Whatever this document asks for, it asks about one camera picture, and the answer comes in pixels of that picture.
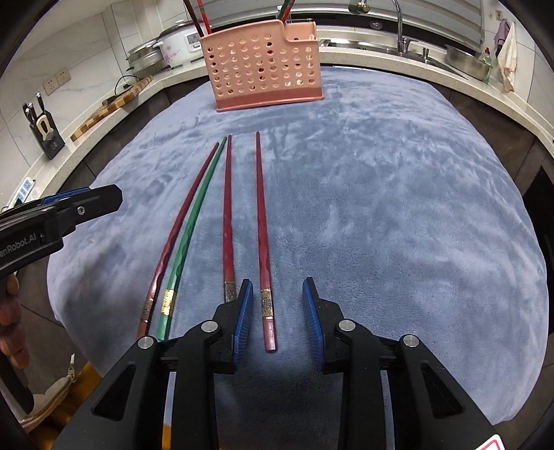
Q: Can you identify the white floral rice cooker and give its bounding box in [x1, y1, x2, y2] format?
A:
[153, 24, 205, 66]

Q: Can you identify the checkered wooden cutting board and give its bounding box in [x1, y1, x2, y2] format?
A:
[70, 75, 155, 143]

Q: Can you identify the beige wall socket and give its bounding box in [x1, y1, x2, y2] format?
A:
[43, 68, 71, 97]

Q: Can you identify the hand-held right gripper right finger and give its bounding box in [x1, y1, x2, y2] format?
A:
[302, 276, 498, 450]

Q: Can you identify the beige zipper bag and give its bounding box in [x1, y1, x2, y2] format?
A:
[21, 352, 79, 434]

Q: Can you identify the person's left hand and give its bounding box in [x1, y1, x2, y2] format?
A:
[0, 274, 32, 370]

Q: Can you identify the black knife block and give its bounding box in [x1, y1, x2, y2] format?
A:
[23, 92, 66, 159]

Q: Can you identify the purple hanging cloth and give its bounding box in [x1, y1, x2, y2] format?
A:
[493, 19, 510, 57]

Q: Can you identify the stainless steel sink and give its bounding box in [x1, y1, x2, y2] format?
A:
[320, 38, 469, 79]

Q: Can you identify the pink perforated utensil holder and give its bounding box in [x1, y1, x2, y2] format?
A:
[200, 18, 324, 113]

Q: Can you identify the maroon chopstick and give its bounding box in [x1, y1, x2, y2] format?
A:
[222, 134, 238, 306]
[255, 131, 280, 352]
[182, 0, 205, 37]
[136, 142, 221, 340]

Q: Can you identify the stainless steel electric pot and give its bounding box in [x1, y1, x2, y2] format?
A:
[126, 41, 168, 81]

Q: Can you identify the white power strip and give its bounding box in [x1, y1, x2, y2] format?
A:
[13, 176, 38, 207]

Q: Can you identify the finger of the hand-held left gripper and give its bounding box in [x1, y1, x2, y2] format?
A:
[55, 184, 124, 236]
[41, 188, 91, 207]

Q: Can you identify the beige hanging towel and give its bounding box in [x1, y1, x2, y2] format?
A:
[497, 21, 518, 94]

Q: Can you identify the chrome kitchen faucet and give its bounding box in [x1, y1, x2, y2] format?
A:
[348, 0, 419, 54]

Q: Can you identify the green dish soap bottle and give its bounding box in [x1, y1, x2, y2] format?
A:
[479, 47, 494, 84]

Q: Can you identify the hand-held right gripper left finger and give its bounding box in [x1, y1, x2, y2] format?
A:
[52, 279, 254, 450]

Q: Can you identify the blue plush blanket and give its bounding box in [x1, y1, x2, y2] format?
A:
[45, 65, 550, 450]

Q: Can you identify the stainless steel bowl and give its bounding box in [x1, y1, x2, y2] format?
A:
[446, 43, 494, 81]

